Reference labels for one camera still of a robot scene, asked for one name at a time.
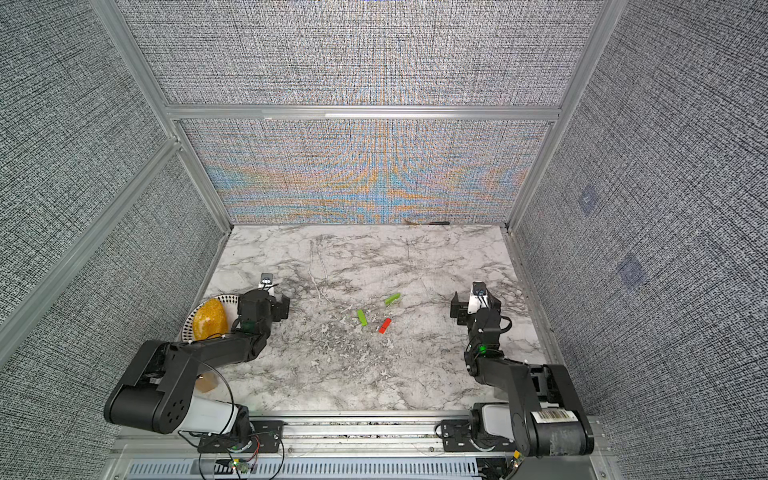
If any red usb drive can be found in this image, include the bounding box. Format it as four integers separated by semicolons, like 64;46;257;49
378;318;392;334

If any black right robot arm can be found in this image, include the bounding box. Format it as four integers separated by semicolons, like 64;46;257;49
440;282;595;457

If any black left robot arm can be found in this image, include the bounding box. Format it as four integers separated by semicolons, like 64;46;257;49
103;288;291;434

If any striped white bowl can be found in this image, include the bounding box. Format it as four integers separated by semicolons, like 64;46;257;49
179;294;239;342

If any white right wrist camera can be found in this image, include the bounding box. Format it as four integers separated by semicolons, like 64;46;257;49
467;282;490;315

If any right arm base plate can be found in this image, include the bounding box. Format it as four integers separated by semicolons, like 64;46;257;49
435;419;515;453

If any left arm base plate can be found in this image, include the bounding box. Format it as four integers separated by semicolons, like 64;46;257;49
196;420;285;454

